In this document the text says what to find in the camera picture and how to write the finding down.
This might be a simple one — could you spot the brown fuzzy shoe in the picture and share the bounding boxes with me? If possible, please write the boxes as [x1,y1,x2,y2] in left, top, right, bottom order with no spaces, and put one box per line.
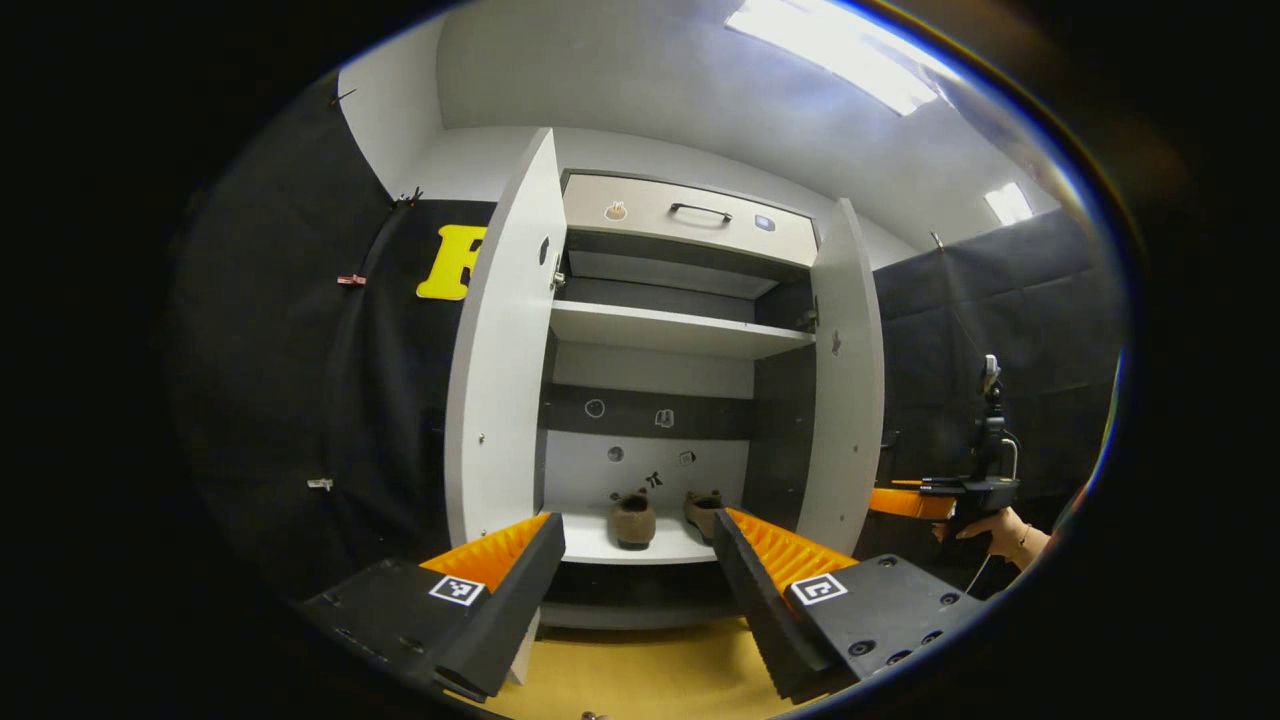
[610,487,658,551]
[684,489,727,545]

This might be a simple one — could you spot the beige cabinet drawer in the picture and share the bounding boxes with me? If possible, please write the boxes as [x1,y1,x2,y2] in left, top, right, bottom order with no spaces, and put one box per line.
[560,172,821,269]

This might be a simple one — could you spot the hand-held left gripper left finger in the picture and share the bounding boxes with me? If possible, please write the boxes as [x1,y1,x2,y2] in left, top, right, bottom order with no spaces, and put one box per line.
[300,512,567,703]

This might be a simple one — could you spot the small ceiling light panel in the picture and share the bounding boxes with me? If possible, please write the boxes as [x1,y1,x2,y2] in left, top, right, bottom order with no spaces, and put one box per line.
[985,182,1035,227]

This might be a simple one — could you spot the long ceiling light panel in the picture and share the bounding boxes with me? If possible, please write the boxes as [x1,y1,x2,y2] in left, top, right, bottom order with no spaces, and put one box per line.
[725,0,961,117]

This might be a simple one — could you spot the white grey shoe cabinet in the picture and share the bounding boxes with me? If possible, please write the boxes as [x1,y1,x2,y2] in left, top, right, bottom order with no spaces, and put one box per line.
[443,127,886,686]

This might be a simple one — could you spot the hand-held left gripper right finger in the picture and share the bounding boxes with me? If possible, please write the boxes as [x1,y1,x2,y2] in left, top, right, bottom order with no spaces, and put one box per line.
[713,507,1001,703]

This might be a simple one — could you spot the white cabinet door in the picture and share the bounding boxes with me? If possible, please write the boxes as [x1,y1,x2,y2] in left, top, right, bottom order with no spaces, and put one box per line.
[795,198,886,557]
[443,127,569,686]

